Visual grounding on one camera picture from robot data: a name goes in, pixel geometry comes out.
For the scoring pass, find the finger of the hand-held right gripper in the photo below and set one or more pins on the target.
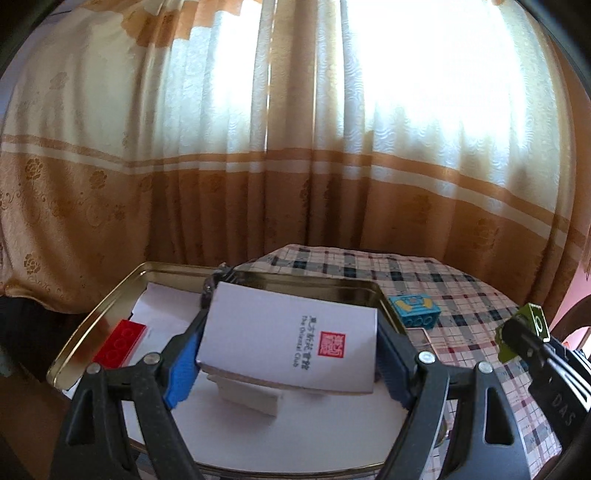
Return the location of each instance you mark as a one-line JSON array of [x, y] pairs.
[[524, 337]]

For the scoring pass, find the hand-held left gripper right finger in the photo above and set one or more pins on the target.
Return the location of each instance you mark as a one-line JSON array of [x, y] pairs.
[[392, 357]]

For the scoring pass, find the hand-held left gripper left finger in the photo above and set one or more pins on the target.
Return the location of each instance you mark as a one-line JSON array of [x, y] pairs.
[[182, 364]]

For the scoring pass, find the small green block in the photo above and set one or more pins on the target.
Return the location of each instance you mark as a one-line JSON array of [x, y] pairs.
[[536, 318]]

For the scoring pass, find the red building brick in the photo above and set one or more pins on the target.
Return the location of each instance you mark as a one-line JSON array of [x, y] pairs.
[[121, 341]]

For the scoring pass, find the white charger adapter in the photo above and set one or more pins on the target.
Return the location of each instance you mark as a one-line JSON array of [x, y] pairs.
[[249, 397]]

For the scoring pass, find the gold metal tin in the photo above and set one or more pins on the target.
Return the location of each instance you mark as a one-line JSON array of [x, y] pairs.
[[323, 286]]

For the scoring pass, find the white box with red stamp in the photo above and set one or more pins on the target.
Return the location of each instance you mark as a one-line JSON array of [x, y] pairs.
[[277, 332]]

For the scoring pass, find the teal building brick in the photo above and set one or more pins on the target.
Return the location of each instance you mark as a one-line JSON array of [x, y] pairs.
[[413, 311]]

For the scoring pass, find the plaid tablecloth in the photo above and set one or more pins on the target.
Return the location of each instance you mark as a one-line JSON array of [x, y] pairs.
[[461, 286]]

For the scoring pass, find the cream and orange curtain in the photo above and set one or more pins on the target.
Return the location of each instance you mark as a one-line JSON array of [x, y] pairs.
[[277, 138]]

